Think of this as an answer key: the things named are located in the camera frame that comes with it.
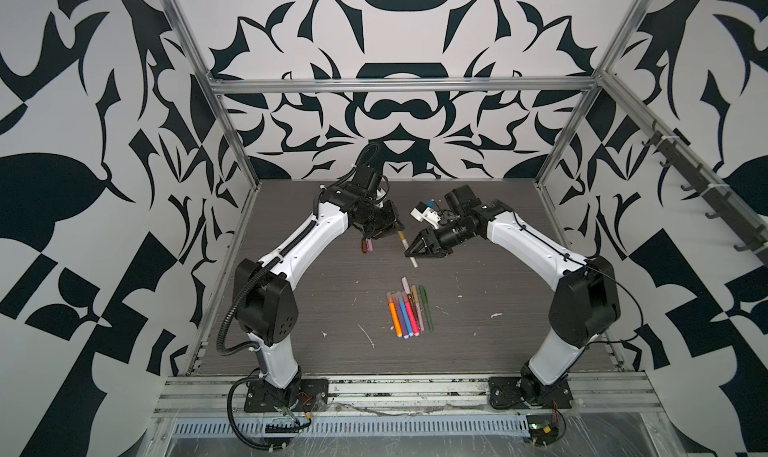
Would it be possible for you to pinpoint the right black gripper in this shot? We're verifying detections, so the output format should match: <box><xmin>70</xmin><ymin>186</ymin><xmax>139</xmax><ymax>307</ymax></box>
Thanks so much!
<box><xmin>404</xmin><ymin>218</ymin><xmax>474</xmax><ymax>257</ymax></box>

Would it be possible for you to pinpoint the gold ochre marker pen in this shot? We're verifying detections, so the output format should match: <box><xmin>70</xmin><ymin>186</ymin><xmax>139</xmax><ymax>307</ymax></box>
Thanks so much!
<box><xmin>397</xmin><ymin>230</ymin><xmax>418</xmax><ymax>268</ymax></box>

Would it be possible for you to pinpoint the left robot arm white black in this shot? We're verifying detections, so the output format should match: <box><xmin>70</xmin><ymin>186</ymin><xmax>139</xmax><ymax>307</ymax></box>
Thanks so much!
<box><xmin>216</xmin><ymin>164</ymin><xmax>403</xmax><ymax>391</ymax></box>

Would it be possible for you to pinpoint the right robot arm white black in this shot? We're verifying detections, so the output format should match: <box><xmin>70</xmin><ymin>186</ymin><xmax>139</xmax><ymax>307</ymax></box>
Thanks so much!
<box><xmin>405</xmin><ymin>185</ymin><xmax>621</xmax><ymax>405</ymax></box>

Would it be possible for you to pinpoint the light pink marker pen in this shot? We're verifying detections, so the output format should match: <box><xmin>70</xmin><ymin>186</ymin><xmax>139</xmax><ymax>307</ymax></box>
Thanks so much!
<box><xmin>401</xmin><ymin>277</ymin><xmax>423</xmax><ymax>336</ymax></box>

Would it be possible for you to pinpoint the green marker pen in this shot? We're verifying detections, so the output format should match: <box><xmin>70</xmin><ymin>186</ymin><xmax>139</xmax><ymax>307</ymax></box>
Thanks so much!
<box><xmin>418</xmin><ymin>285</ymin><xmax>434</xmax><ymax>332</ymax></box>

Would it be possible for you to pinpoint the dark red marker pen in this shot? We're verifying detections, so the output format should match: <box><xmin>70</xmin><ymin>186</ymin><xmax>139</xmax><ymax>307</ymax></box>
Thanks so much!
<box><xmin>408</xmin><ymin>293</ymin><xmax>421</xmax><ymax>334</ymax></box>

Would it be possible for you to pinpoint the blue marker pen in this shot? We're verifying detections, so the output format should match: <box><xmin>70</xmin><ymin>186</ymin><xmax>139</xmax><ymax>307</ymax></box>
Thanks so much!
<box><xmin>397</xmin><ymin>292</ymin><xmax>414</xmax><ymax>338</ymax></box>

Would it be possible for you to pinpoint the purple marker pen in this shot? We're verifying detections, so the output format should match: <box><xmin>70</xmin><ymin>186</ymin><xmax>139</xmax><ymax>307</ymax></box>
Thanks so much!
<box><xmin>393</xmin><ymin>294</ymin><xmax>409</xmax><ymax>339</ymax></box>

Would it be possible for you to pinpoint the pink red marker pen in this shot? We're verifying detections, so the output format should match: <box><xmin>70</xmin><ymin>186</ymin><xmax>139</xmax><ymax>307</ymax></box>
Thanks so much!
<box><xmin>403</xmin><ymin>295</ymin><xmax>420</xmax><ymax>336</ymax></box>

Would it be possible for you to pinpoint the orange marker pen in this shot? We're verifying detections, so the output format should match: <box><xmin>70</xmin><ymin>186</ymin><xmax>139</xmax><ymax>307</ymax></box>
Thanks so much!
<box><xmin>387</xmin><ymin>292</ymin><xmax>403</xmax><ymax>338</ymax></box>

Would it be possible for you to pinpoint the circuit board with green light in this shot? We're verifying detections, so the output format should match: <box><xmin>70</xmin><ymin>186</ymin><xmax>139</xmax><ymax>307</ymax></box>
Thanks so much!
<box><xmin>527</xmin><ymin>413</ymin><xmax>567</xmax><ymax>447</ymax></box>

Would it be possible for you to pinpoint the grey hook rack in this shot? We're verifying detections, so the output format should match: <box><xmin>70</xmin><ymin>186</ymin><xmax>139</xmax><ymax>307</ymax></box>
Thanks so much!
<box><xmin>641</xmin><ymin>120</ymin><xmax>767</xmax><ymax>266</ymax></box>

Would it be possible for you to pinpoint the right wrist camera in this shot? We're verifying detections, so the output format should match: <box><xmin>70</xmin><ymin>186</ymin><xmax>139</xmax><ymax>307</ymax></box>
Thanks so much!
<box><xmin>410</xmin><ymin>202</ymin><xmax>445</xmax><ymax>230</ymax></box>

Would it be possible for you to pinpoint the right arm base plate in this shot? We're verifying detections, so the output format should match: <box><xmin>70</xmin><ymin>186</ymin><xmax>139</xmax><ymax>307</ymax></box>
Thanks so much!
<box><xmin>488</xmin><ymin>376</ymin><xmax>573</xmax><ymax>410</ymax></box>

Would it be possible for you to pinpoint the aluminium frame crossbar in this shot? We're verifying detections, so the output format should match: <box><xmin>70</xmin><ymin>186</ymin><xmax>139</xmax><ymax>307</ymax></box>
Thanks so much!
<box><xmin>209</xmin><ymin>76</ymin><xmax>596</xmax><ymax>95</ymax></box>

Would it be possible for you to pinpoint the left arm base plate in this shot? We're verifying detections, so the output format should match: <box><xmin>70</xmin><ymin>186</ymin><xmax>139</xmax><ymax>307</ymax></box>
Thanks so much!
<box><xmin>244</xmin><ymin>377</ymin><xmax>329</xmax><ymax>413</ymax></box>

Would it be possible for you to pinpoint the white slotted cable duct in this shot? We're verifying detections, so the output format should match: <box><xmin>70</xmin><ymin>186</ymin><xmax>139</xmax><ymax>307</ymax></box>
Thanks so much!
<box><xmin>172</xmin><ymin>414</ymin><xmax>530</xmax><ymax>438</ymax></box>

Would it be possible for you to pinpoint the aluminium front rail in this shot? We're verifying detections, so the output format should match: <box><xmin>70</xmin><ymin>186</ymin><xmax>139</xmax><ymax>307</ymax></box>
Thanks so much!
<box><xmin>151</xmin><ymin>371</ymin><xmax>664</xmax><ymax>418</ymax></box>

